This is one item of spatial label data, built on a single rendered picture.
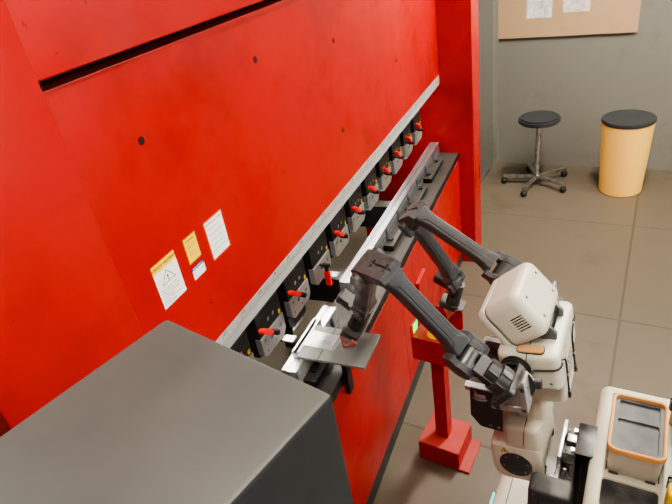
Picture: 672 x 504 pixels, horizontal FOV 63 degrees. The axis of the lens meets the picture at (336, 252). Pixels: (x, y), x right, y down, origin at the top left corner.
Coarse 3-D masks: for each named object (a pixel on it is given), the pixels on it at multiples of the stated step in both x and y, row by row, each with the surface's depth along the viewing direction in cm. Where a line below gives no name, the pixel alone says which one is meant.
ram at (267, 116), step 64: (320, 0) 190; (384, 0) 248; (128, 64) 113; (192, 64) 131; (256, 64) 156; (320, 64) 194; (384, 64) 255; (64, 128) 100; (128, 128) 114; (192, 128) 133; (256, 128) 159; (320, 128) 198; (384, 128) 262; (128, 192) 115; (192, 192) 135; (256, 192) 161; (320, 192) 202; (128, 256) 117; (256, 256) 164; (192, 320) 138
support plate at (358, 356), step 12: (372, 336) 203; (312, 348) 202; (336, 348) 200; (348, 348) 199; (360, 348) 198; (372, 348) 197; (312, 360) 198; (324, 360) 195; (336, 360) 195; (348, 360) 194; (360, 360) 193
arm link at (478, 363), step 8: (464, 352) 150; (472, 352) 149; (480, 352) 150; (464, 360) 149; (472, 360) 149; (480, 360) 148; (488, 360) 148; (472, 368) 148; (480, 368) 147; (488, 368) 148; (480, 376) 148
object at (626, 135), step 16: (608, 112) 461; (624, 112) 455; (640, 112) 450; (608, 128) 443; (624, 128) 432; (640, 128) 429; (608, 144) 449; (624, 144) 439; (640, 144) 437; (608, 160) 455; (624, 160) 446; (640, 160) 445; (608, 176) 461; (624, 176) 453; (640, 176) 455; (608, 192) 468; (624, 192) 461
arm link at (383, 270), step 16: (368, 256) 145; (384, 256) 141; (352, 272) 146; (368, 272) 140; (384, 272) 138; (400, 272) 140; (384, 288) 143; (400, 288) 140; (416, 288) 142; (416, 304) 142; (432, 320) 144; (448, 336) 146; (464, 336) 149; (448, 352) 150; (464, 368) 148
